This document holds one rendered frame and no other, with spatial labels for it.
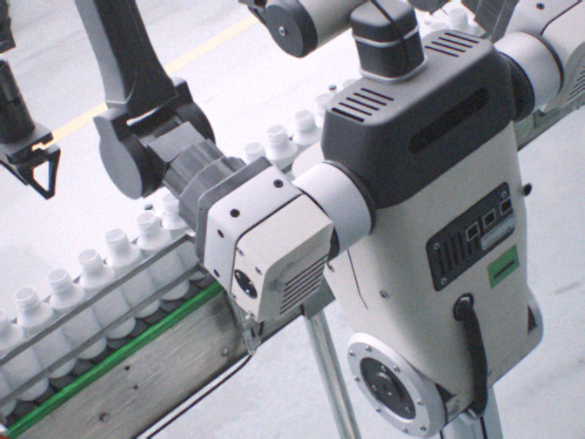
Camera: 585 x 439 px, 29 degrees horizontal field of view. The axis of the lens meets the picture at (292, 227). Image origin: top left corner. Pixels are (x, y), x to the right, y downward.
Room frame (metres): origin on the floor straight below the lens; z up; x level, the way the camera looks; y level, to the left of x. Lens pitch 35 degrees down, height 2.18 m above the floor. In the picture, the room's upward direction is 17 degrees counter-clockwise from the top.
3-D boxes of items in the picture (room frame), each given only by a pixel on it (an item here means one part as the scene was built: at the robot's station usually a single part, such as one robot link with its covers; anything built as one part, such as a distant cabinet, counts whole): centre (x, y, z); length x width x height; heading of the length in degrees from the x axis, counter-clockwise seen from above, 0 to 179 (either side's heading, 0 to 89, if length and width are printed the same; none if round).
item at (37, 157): (1.39, 0.31, 1.44); 0.07 x 0.07 x 0.09; 30
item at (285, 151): (1.77, -0.02, 1.08); 0.06 x 0.06 x 0.17
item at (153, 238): (1.62, 0.23, 1.08); 0.06 x 0.06 x 0.17
